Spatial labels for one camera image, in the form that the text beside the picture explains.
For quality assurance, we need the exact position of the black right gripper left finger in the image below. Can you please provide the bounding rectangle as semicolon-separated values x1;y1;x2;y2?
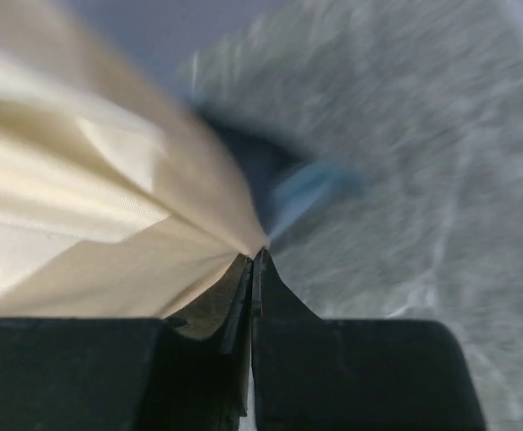
0;257;252;430

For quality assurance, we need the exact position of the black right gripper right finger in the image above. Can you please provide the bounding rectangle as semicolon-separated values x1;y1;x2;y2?
251;251;486;430

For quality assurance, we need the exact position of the blue beige striped pillowcase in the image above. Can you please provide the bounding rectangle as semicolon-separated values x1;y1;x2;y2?
0;1;362;318

